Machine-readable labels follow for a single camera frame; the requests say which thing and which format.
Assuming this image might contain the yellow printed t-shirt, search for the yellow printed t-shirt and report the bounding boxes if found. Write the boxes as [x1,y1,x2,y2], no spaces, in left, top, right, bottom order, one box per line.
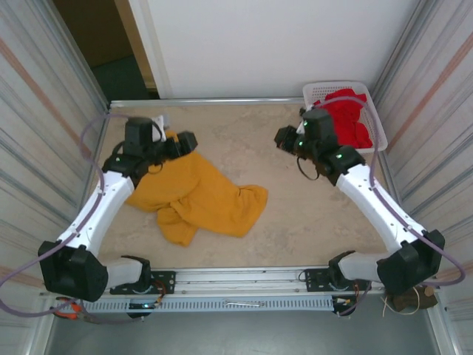
[125,129,269,248]

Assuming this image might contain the red crumpled cloth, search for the red crumpled cloth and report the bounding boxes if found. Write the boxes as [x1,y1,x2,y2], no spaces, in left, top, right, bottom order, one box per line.
[313,87,373,149]

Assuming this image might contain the white plastic mesh basket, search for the white plastic mesh basket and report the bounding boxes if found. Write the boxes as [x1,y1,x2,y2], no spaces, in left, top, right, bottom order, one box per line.
[302,81,389,155]

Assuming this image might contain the aluminium table edge rail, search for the aluminium table edge rail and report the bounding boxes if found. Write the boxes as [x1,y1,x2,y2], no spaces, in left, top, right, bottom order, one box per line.
[109,97,306,109]

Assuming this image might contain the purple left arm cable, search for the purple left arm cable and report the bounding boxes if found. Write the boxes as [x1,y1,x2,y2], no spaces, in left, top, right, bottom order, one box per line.
[0,112,163,326]

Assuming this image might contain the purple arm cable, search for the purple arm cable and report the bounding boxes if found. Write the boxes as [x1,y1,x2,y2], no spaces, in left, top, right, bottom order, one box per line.
[0,112,163,326]
[313,94,467,317]

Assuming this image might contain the white door frame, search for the white door frame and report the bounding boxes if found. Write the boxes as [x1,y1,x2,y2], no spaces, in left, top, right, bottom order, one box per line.
[127,0,174,100]

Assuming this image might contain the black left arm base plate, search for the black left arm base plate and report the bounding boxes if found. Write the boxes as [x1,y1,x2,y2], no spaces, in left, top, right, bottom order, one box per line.
[109,271,177,296]

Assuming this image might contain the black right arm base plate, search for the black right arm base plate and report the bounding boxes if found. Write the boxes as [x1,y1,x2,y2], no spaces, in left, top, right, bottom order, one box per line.
[303,268,372,293]

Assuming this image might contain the grey slotted cable duct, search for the grey slotted cable duct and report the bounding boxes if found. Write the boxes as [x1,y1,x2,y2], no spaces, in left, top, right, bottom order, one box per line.
[79,297,336,314]

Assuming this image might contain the orange handled pliers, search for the orange handled pliers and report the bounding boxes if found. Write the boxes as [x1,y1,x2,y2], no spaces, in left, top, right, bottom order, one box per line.
[54,297,98,323]

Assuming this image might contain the brown drawstring pouch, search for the brown drawstring pouch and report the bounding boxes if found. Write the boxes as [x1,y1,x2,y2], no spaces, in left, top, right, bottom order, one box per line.
[384,284,439,315]

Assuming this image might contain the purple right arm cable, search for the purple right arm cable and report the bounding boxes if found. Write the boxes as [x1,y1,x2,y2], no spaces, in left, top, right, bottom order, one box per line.
[313,94,467,317]

